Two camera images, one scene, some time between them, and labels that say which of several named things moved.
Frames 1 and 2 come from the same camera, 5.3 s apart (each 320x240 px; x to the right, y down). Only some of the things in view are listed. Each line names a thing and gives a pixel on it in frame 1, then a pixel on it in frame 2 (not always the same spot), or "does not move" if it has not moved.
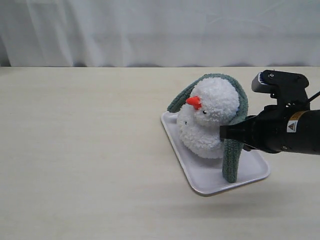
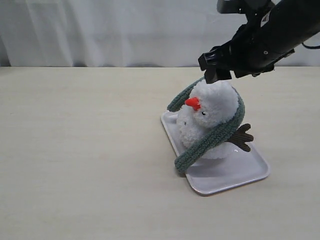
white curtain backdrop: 159,33 does not move
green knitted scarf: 232,153 to 180,99
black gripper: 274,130 to 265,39
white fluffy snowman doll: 216,103 does not move
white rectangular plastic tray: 205,174 does not move
